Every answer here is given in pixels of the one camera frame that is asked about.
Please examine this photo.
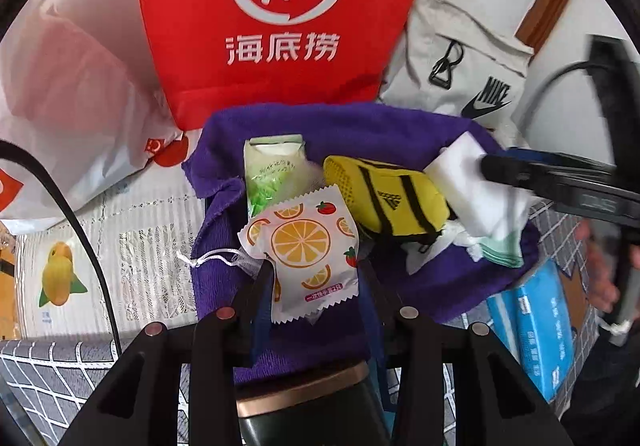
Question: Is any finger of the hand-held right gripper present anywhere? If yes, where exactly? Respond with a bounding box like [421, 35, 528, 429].
[585, 33, 636, 172]
[480, 150, 640, 227]

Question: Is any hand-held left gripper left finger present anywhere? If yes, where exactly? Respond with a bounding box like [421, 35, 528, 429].
[65, 258, 278, 446]

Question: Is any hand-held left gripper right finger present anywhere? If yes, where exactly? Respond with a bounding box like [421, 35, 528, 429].
[357, 258, 576, 446]

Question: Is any orange print packet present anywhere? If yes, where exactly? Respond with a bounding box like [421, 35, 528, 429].
[237, 186, 362, 327]

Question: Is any person's right forearm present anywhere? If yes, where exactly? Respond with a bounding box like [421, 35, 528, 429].
[570, 321, 640, 446]

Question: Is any person's right hand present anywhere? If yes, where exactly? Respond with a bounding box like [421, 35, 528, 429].
[575, 222, 623, 313]

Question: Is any dark bottle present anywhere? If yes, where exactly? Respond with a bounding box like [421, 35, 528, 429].
[235, 360, 391, 446]

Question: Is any green white face mask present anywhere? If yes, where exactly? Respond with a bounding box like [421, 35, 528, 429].
[447, 221, 526, 269]

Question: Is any blue box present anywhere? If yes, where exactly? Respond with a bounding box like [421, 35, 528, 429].
[486, 258, 591, 404]

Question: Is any yellow striped sock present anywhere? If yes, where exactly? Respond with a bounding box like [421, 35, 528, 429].
[322, 155, 450, 239]

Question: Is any wooden headboard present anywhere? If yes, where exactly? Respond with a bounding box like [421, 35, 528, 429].
[515, 0, 583, 57]

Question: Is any white mango-print mat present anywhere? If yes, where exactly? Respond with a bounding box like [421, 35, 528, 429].
[15, 123, 216, 342]

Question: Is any green snack packet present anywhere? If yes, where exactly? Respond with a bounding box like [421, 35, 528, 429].
[243, 135, 312, 219]

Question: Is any purple towel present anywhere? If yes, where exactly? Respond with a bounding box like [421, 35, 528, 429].
[181, 102, 543, 387]

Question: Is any grey checkered blanket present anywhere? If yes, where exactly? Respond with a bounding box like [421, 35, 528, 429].
[0, 200, 596, 446]

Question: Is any white plastic bag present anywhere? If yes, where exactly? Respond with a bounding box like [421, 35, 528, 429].
[0, 0, 193, 234]

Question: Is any red paper bag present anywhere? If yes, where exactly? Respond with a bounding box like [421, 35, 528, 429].
[131, 0, 438, 132]

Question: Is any black cable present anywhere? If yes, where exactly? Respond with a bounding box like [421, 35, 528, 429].
[0, 140, 123, 357]
[517, 60, 598, 149]

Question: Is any grey Nike drawstring bag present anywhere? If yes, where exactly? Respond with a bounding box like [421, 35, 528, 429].
[375, 0, 536, 147]

